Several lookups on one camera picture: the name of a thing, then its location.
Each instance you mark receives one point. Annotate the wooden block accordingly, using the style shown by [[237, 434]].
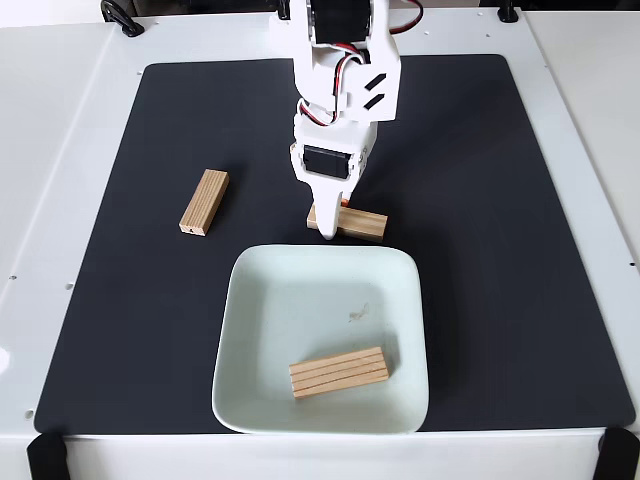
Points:
[[340, 372], [204, 201], [365, 224]]

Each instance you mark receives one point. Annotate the pale green square plate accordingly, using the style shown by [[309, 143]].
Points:
[[300, 300]]

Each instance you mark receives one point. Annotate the black table clamp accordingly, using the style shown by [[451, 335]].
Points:
[[507, 12], [283, 9], [122, 17]]

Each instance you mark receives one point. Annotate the black rubber mat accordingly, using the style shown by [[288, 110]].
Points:
[[125, 325]]

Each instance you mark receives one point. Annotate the black corner bracket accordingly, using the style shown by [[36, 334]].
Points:
[[47, 455], [620, 452]]

